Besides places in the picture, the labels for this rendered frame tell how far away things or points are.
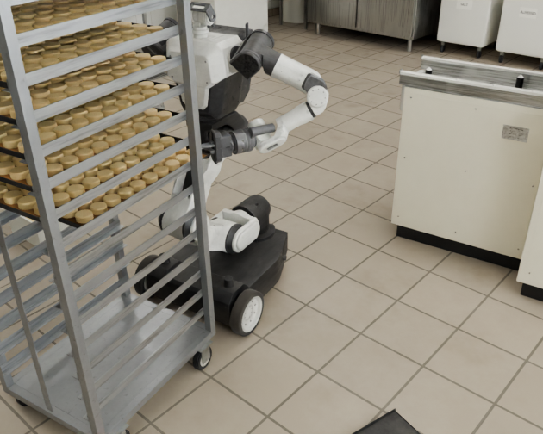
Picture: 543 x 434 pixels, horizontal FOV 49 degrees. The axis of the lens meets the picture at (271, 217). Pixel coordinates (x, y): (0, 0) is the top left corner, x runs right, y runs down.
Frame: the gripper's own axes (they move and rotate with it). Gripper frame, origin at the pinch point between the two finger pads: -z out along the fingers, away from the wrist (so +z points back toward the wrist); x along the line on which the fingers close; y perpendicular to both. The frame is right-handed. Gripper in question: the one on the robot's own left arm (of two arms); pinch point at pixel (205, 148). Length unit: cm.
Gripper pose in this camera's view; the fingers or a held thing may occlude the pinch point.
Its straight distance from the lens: 219.8
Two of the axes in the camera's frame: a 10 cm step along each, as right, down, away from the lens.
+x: 0.0, -8.7, -5.0
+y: 4.8, 4.4, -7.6
